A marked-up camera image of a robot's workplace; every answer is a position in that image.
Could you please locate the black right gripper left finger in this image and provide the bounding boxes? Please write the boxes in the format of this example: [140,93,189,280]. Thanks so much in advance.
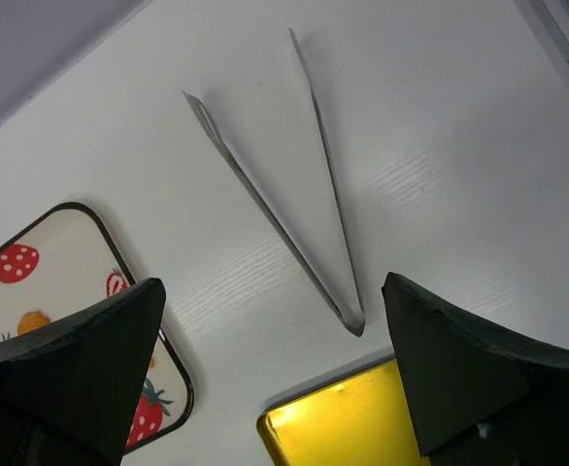
[0,278,166,465]

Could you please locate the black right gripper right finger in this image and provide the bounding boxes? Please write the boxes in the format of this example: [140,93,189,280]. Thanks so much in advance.
[382,273,569,465]

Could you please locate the orange swirl cookie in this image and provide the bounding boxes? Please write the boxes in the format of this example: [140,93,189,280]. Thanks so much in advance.
[17,311,51,336]

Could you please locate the steel tongs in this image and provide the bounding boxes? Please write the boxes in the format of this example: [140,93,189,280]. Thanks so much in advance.
[184,29,366,337]

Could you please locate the gold tin lid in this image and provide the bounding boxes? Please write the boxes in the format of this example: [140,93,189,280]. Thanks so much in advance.
[257,359,430,466]

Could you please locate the strawberry print tray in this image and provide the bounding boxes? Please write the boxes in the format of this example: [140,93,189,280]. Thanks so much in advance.
[0,202,194,451]

